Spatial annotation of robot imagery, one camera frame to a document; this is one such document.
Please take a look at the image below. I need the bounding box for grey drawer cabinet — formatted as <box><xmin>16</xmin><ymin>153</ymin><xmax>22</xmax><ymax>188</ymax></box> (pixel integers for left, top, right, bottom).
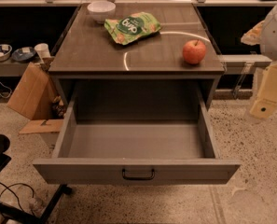
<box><xmin>49</xmin><ymin>2</ymin><xmax>225</xmax><ymax>104</ymax></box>

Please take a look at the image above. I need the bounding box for white paper cup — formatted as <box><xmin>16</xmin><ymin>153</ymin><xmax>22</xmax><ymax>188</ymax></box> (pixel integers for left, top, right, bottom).
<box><xmin>35</xmin><ymin>43</ymin><xmax>50</xmax><ymax>59</ymax></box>

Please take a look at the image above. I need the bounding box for black top drawer handle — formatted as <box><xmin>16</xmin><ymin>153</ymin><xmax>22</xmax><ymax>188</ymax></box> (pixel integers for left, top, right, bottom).
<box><xmin>121</xmin><ymin>169</ymin><xmax>155</xmax><ymax>181</ymax></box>

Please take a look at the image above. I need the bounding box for grey top drawer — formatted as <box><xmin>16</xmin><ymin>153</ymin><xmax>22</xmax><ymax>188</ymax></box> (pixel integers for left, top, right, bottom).
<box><xmin>34</xmin><ymin>80</ymin><xmax>240</xmax><ymax>186</ymax></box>

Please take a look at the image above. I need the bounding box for grey wall shelf rail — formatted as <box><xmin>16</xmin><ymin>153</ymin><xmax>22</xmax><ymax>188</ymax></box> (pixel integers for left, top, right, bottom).
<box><xmin>215</xmin><ymin>54</ymin><xmax>270</xmax><ymax>99</ymax></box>

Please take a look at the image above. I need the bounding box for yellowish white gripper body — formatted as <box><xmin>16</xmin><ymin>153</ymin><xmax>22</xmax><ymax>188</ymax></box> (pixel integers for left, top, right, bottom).
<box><xmin>249</xmin><ymin>62</ymin><xmax>277</xmax><ymax>119</ymax></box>

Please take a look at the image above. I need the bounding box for dark blue bowl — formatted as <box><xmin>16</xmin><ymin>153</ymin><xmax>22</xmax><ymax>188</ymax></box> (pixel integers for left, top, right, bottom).
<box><xmin>11</xmin><ymin>47</ymin><xmax>36</xmax><ymax>63</ymax></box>

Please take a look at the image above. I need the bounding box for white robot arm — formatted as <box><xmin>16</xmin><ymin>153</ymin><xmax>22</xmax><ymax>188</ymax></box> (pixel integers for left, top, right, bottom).
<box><xmin>241</xmin><ymin>4</ymin><xmax>277</xmax><ymax>119</ymax></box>

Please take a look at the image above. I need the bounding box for black chair base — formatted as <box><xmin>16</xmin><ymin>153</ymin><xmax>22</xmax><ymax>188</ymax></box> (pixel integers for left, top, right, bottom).
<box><xmin>0</xmin><ymin>134</ymin><xmax>72</xmax><ymax>224</ymax></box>

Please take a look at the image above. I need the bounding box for blue white patterned bowl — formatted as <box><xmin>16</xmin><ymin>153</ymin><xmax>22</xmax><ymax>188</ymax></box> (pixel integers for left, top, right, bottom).
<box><xmin>0</xmin><ymin>44</ymin><xmax>12</xmax><ymax>62</ymax></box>

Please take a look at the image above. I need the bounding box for green snack bag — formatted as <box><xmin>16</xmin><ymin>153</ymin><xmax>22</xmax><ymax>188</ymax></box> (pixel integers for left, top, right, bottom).
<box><xmin>104</xmin><ymin>12</ymin><xmax>161</xmax><ymax>46</ymax></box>

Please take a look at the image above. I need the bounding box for brown cardboard box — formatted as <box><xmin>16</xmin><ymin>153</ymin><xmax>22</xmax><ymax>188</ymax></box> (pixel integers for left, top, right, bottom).
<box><xmin>7</xmin><ymin>63</ymin><xmax>63</xmax><ymax>134</ymax></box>

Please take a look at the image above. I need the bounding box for black cable on floor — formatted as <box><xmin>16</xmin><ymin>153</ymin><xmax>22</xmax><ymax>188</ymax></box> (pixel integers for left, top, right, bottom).
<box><xmin>0</xmin><ymin>178</ymin><xmax>39</xmax><ymax>217</ymax></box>

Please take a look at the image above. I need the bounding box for red apple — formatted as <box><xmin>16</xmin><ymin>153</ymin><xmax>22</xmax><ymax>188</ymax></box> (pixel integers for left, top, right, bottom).
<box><xmin>182</xmin><ymin>40</ymin><xmax>206</xmax><ymax>64</ymax></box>

